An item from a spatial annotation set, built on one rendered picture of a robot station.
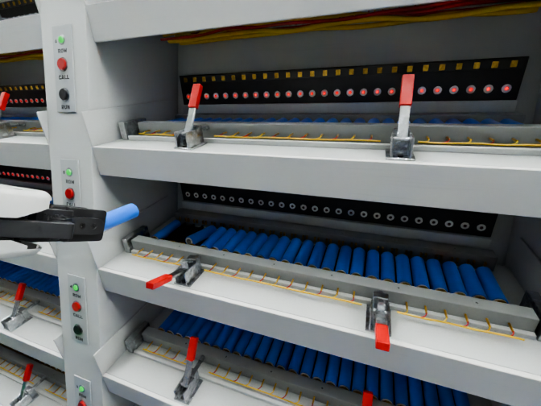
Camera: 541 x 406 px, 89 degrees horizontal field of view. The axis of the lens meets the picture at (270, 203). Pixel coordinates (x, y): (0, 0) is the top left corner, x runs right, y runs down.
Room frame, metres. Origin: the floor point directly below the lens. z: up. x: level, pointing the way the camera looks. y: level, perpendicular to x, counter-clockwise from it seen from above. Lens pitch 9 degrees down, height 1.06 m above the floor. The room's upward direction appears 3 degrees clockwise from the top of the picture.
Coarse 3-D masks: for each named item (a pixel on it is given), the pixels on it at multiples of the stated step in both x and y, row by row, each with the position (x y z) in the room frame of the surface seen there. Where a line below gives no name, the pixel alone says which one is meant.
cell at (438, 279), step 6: (426, 264) 0.38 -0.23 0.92; (432, 264) 0.37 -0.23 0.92; (438, 264) 0.37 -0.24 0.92; (432, 270) 0.36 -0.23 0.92; (438, 270) 0.36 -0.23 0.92; (432, 276) 0.35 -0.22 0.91; (438, 276) 0.35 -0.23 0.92; (432, 282) 0.34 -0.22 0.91; (438, 282) 0.34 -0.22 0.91; (444, 282) 0.34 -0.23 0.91; (432, 288) 0.33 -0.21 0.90; (438, 288) 0.33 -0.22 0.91; (444, 288) 0.33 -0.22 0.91
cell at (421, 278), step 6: (414, 258) 0.39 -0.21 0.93; (420, 258) 0.39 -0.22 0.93; (414, 264) 0.38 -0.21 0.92; (420, 264) 0.37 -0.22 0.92; (414, 270) 0.37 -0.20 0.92; (420, 270) 0.36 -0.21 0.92; (414, 276) 0.36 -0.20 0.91; (420, 276) 0.35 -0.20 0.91; (426, 276) 0.35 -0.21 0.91; (414, 282) 0.35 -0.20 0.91; (420, 282) 0.34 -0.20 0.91; (426, 282) 0.34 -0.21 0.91
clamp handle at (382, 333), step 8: (384, 304) 0.29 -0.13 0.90; (376, 312) 0.29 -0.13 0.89; (384, 312) 0.29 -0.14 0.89; (376, 320) 0.27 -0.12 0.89; (384, 320) 0.27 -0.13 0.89; (376, 328) 0.25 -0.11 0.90; (384, 328) 0.25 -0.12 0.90; (376, 336) 0.24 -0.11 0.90; (384, 336) 0.24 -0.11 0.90; (376, 344) 0.23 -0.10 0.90; (384, 344) 0.23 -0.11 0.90
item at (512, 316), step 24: (144, 240) 0.46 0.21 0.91; (216, 264) 0.40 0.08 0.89; (240, 264) 0.39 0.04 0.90; (264, 264) 0.38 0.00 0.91; (288, 264) 0.38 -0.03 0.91; (288, 288) 0.35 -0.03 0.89; (336, 288) 0.34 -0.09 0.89; (360, 288) 0.33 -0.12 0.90; (384, 288) 0.32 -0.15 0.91; (408, 288) 0.32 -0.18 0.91; (456, 312) 0.30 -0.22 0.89; (480, 312) 0.29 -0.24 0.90; (504, 312) 0.28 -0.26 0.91; (528, 312) 0.28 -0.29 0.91; (504, 336) 0.27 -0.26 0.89
